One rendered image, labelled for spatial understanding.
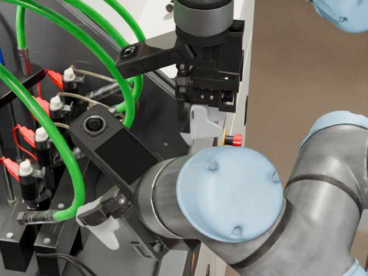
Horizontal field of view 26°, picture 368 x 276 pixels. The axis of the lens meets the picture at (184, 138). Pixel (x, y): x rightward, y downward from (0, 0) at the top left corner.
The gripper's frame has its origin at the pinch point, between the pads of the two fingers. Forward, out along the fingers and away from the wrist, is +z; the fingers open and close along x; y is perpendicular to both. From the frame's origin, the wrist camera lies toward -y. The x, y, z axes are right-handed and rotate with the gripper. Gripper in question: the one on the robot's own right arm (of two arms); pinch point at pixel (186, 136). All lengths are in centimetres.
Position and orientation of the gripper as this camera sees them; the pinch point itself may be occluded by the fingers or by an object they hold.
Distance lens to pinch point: 114.0
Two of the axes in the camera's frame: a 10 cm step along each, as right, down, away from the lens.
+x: 1.8, -6.7, 7.2
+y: 9.8, 1.2, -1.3
